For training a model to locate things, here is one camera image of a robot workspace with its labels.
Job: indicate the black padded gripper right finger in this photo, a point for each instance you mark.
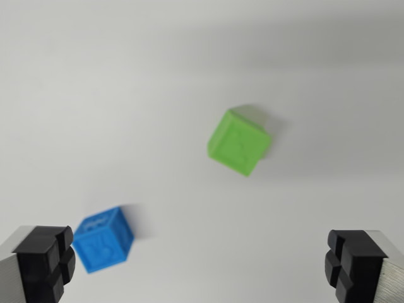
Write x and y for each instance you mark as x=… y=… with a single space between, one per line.
x=360 y=262

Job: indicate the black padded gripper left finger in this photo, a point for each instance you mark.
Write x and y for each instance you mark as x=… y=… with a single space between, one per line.
x=34 y=262

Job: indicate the blue rubber embossed toy cube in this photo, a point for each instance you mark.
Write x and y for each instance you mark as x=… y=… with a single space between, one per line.
x=102 y=241

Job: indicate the green rubber embossed toy cube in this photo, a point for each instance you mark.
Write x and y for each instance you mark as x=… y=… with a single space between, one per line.
x=236 y=145

